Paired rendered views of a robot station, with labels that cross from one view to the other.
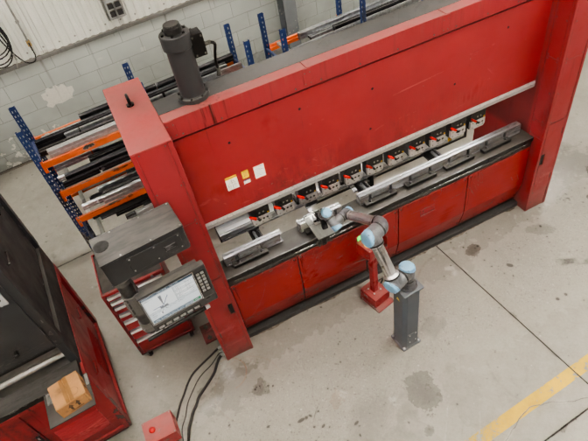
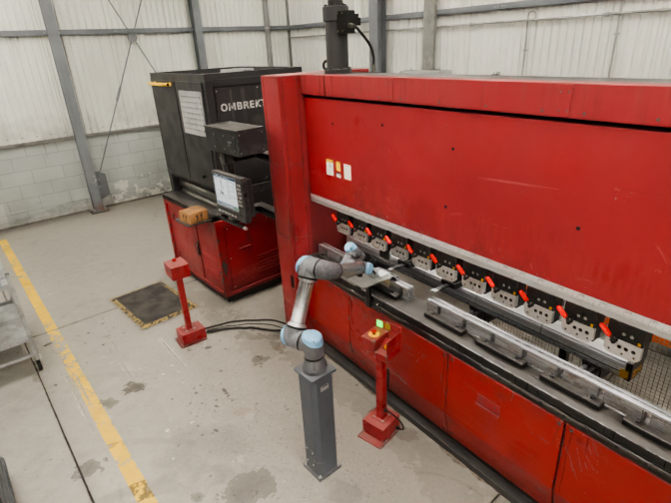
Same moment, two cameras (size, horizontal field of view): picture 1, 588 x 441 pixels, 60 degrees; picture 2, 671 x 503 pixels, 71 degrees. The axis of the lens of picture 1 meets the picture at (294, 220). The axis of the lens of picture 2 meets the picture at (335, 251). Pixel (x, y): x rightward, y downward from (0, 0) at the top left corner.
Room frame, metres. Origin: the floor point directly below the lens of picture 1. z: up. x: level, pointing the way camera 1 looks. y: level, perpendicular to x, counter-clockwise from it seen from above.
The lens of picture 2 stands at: (1.67, -2.89, 2.49)
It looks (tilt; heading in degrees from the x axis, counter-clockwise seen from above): 24 degrees down; 72
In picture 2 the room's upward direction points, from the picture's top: 3 degrees counter-clockwise
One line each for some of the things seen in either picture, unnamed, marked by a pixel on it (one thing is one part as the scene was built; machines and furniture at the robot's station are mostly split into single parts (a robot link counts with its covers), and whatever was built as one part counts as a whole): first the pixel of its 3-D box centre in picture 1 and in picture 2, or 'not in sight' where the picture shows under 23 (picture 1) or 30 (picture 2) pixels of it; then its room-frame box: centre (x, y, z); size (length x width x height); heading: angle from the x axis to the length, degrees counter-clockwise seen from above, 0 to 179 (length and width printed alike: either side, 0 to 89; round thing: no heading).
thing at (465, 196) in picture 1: (385, 232); (447, 386); (3.09, -0.79, 0.41); 3.00 x 0.21 x 0.83; 107
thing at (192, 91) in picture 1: (192, 56); (345, 36); (2.90, 0.39, 2.53); 0.33 x 0.25 x 0.47; 107
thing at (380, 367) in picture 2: (373, 270); (380, 384); (2.71, -0.58, 0.39); 0.05 x 0.05 x 0.54; 30
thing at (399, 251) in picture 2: (328, 181); (402, 245); (2.99, -0.33, 1.26); 0.15 x 0.09 x 0.17; 107
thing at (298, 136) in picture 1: (378, 108); (465, 188); (3.13, -0.78, 1.74); 3.00 x 0.08 x 0.80; 107
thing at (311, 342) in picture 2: (406, 271); (312, 343); (2.22, -0.72, 0.94); 0.13 x 0.12 x 0.14; 126
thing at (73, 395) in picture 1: (65, 396); (192, 214); (1.74, 1.66, 1.04); 0.30 x 0.26 x 0.12; 111
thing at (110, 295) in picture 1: (148, 298); not in sight; (2.83, 1.38, 0.50); 0.50 x 0.50 x 1.00; 17
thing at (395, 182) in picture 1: (441, 161); (550, 365); (3.31, -1.36, 0.92); 1.67 x 0.06 x 0.10; 107
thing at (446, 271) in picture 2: (372, 162); (449, 263); (3.10, -0.71, 1.26); 0.15 x 0.09 x 0.17; 107
